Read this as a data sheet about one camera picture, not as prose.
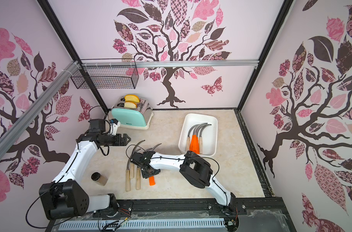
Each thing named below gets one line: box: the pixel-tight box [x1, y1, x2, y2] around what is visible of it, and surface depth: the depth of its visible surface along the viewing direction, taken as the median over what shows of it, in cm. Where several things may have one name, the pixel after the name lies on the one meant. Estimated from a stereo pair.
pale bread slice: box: [123, 101, 138, 109], surface depth 100 cm
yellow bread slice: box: [124, 94, 141, 103], surface depth 103 cm
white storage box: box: [178, 113, 218, 158], surface depth 108 cm
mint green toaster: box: [111, 96, 154, 130], surface depth 102 cm
